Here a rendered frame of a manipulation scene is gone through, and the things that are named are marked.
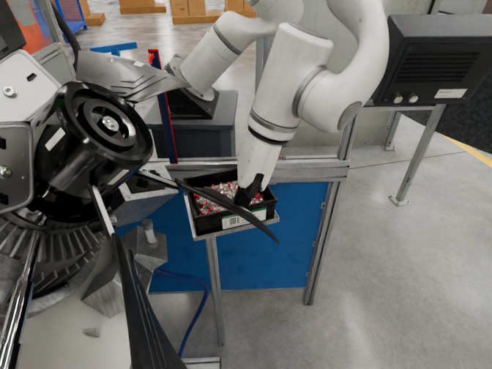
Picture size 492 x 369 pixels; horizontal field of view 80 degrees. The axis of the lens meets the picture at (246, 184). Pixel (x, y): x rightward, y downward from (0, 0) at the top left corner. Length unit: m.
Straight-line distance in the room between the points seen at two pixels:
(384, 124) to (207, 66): 2.01
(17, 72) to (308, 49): 0.35
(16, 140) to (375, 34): 0.42
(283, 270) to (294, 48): 1.07
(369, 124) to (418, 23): 1.89
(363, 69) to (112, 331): 0.56
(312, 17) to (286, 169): 1.51
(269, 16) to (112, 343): 0.88
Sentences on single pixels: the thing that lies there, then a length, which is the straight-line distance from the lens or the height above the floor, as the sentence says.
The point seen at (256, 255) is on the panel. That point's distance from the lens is 1.26.
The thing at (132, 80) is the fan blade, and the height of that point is 1.20.
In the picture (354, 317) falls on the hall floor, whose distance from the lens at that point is 1.63.
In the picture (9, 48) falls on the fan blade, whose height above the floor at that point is 1.29.
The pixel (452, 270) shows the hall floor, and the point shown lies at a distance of 2.03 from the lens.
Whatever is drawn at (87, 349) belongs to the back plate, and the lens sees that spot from 0.58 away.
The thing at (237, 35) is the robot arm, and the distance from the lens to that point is 0.98.
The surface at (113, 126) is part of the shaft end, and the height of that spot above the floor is 1.22.
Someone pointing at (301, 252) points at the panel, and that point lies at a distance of 1.28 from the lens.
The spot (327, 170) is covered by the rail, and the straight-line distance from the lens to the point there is 0.98.
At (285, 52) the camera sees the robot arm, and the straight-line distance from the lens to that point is 0.44.
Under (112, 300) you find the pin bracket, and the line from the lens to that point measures 0.56.
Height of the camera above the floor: 1.38
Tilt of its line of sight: 39 degrees down
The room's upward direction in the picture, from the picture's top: straight up
